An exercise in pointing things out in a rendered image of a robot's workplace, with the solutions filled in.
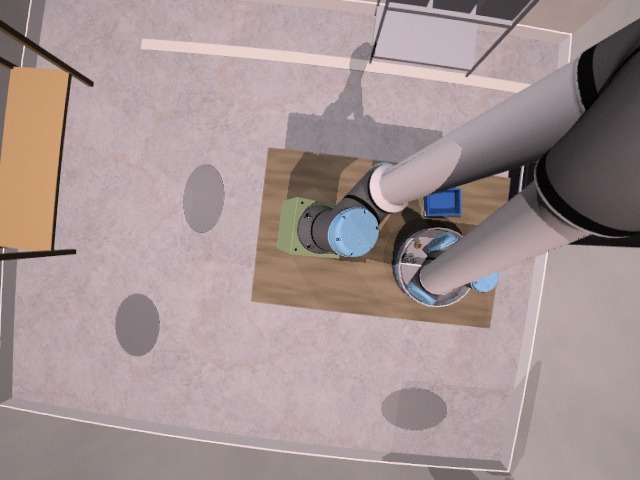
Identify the blue crate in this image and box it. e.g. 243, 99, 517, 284
424, 188, 461, 216

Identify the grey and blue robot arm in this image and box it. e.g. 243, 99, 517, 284
297, 18, 640, 305

